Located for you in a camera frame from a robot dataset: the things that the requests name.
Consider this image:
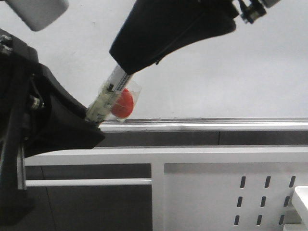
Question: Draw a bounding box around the white perforated metal panel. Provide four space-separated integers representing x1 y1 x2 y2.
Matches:
164 162 308 231

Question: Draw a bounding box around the white whiteboard marker pen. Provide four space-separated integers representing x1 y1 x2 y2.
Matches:
85 64 132 126

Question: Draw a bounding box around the large whiteboard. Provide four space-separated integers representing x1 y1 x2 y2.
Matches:
0 0 308 119

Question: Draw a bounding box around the red round magnet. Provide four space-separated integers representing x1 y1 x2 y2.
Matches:
111 88 134 118

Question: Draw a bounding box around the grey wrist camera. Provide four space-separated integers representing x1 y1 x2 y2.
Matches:
4 0 69 32

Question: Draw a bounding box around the aluminium whiteboard tray rail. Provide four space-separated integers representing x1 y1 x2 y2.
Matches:
99 117 308 133

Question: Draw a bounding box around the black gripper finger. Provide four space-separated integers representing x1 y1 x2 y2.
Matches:
25 64 105 157
110 0 236 74

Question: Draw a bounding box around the white metal stand frame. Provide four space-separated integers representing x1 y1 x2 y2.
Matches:
26 146 308 231

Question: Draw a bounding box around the white plastic bin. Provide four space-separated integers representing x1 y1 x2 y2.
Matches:
283 186 308 231

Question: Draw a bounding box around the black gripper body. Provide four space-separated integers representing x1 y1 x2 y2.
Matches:
0 30 39 226
231 0 267 24

